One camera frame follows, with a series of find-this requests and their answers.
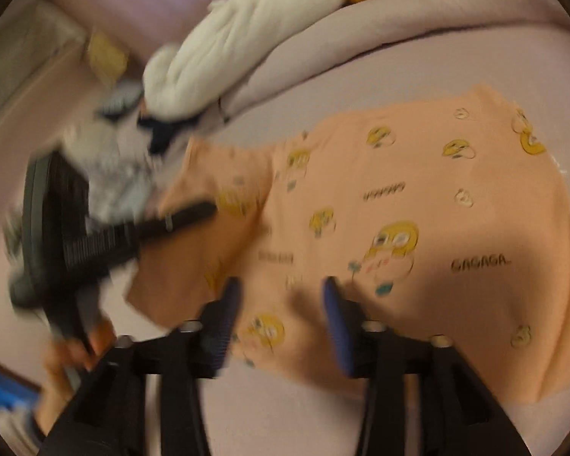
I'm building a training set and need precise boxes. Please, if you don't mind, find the peach cartoon print shirt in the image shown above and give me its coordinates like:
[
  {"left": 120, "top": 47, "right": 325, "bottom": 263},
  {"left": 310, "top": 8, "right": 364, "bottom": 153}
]
[{"left": 126, "top": 82, "right": 570, "bottom": 404}]

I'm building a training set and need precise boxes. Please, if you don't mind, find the person's left forearm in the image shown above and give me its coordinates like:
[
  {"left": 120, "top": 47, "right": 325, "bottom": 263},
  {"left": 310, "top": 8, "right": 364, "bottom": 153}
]
[{"left": 31, "top": 380, "right": 82, "bottom": 443}]

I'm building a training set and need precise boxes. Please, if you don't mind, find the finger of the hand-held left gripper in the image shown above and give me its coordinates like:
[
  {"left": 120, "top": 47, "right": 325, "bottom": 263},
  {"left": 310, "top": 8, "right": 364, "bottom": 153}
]
[{"left": 135, "top": 201, "right": 218, "bottom": 250}]

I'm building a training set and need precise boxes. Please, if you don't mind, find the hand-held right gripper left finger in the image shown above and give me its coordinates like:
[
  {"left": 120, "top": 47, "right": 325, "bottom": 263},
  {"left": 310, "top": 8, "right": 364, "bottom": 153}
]
[{"left": 38, "top": 276, "right": 242, "bottom": 456}]

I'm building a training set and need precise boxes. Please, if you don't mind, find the blue item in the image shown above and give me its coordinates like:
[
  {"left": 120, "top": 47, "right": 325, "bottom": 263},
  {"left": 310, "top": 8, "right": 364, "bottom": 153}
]
[{"left": 0, "top": 358, "right": 41, "bottom": 421}]

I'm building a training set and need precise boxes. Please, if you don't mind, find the person's left hand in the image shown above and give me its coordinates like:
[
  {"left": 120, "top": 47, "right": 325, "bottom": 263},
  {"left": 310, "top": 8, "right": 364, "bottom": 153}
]
[{"left": 43, "top": 318, "right": 119, "bottom": 390}]

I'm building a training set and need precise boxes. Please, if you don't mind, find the lilac comforter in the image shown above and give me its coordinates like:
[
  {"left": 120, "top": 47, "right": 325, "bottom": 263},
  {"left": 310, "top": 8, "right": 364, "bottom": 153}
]
[{"left": 209, "top": 0, "right": 570, "bottom": 122}]

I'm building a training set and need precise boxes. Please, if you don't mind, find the yellow soft item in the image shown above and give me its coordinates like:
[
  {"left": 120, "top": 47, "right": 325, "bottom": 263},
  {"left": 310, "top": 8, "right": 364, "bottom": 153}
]
[{"left": 86, "top": 33, "right": 130, "bottom": 87}]

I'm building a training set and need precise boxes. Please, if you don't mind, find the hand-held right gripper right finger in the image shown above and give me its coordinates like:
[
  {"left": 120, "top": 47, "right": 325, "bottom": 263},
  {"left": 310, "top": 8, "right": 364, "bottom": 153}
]
[{"left": 324, "top": 276, "right": 533, "bottom": 456}]

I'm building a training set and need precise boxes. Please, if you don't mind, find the grey white cloth pile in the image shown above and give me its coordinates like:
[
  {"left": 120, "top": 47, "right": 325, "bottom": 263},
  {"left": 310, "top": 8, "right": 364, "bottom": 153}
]
[{"left": 62, "top": 119, "right": 160, "bottom": 222}]

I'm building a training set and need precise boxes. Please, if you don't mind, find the white plush toy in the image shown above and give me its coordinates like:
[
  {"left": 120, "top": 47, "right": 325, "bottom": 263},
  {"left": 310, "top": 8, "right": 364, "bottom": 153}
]
[{"left": 142, "top": 0, "right": 357, "bottom": 122}]

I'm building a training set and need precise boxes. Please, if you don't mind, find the navy cloth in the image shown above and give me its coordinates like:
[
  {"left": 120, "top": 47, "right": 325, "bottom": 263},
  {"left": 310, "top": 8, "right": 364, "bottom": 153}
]
[{"left": 97, "top": 83, "right": 193, "bottom": 155}]

